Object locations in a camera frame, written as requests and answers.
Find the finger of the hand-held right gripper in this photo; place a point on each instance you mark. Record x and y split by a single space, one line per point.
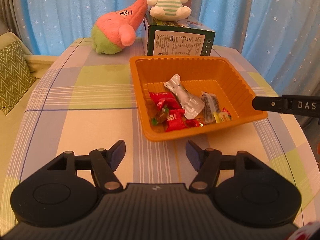
267 103

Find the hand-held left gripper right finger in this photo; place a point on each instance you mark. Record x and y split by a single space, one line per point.
193 155

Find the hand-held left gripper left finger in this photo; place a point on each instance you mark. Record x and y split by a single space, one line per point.
118 155

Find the red twist-end candy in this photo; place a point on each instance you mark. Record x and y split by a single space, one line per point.
193 123

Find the red snack packet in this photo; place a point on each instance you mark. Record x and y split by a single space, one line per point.
162 99
175 121

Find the small red candy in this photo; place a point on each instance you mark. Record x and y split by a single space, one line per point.
226 110

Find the yellow green candy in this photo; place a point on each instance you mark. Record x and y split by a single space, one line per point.
221 117

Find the brown green-ended candy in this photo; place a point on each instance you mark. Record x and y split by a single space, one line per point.
160 117

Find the silver foil pouch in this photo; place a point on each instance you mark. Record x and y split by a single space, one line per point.
185 97

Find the orange plastic tray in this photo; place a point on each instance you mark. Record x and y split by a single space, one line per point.
175 67

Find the checked tablecloth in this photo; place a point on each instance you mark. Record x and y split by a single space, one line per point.
87 120

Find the dark clear snack packet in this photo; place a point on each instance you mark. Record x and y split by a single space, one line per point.
210 106

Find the blue star curtain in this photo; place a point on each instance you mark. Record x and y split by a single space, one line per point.
250 17

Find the green printed box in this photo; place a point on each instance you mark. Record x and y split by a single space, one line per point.
175 41

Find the red white patterned cloth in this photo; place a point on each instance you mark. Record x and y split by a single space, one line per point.
308 232

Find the pink star plush toy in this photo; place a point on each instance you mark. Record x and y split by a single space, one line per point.
112 27

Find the green zigzag cushion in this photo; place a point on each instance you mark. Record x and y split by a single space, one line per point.
12 75

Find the white bunny plush toy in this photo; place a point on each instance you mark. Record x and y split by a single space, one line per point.
167 5

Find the grey curtain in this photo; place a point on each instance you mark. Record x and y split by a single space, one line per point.
12 5

